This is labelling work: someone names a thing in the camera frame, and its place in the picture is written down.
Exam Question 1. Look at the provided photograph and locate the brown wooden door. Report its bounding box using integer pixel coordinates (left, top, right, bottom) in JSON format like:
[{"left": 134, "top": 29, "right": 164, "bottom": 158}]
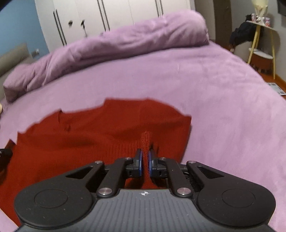
[{"left": 213, "top": 0, "right": 232, "bottom": 48}]

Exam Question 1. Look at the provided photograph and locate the purple rolled duvet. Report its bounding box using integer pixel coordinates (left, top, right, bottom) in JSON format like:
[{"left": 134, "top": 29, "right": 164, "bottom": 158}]
[{"left": 3, "top": 10, "right": 209, "bottom": 103}]

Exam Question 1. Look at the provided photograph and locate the purple bed sheet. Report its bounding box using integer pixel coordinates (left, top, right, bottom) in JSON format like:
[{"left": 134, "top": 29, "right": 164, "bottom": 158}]
[{"left": 1, "top": 43, "right": 285, "bottom": 231}]

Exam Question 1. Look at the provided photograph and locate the grey padded headboard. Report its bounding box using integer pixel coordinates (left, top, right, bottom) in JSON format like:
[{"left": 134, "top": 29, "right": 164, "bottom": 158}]
[{"left": 0, "top": 43, "right": 35, "bottom": 100}]

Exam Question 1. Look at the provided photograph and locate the yellow-legged side table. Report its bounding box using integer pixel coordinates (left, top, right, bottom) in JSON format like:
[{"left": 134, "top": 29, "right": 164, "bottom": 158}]
[{"left": 247, "top": 20, "right": 276, "bottom": 80}]

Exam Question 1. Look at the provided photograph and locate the wrapped flower bouquet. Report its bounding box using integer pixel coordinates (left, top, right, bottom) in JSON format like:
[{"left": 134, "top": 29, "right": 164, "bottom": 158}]
[{"left": 251, "top": 0, "right": 268, "bottom": 25}]

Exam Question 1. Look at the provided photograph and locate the white wardrobe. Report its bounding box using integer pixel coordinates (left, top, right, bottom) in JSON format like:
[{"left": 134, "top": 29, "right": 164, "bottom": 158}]
[{"left": 35, "top": 0, "right": 195, "bottom": 52}]

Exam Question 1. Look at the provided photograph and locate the red knit cardigan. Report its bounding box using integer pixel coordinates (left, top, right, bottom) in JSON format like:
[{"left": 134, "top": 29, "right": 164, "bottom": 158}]
[{"left": 1, "top": 99, "right": 191, "bottom": 223}]

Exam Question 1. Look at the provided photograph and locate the white bathroom scale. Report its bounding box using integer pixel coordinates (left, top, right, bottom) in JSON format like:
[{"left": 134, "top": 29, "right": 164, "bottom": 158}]
[{"left": 268, "top": 83, "right": 286, "bottom": 96}]

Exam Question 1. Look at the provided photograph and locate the wall power socket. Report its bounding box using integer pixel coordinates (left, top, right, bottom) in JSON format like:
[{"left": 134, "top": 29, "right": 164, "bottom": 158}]
[{"left": 31, "top": 49, "right": 39, "bottom": 57}]

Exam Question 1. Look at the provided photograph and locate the black clothes heap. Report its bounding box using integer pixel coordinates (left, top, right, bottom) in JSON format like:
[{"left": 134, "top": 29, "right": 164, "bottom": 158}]
[{"left": 229, "top": 14, "right": 256, "bottom": 49}]

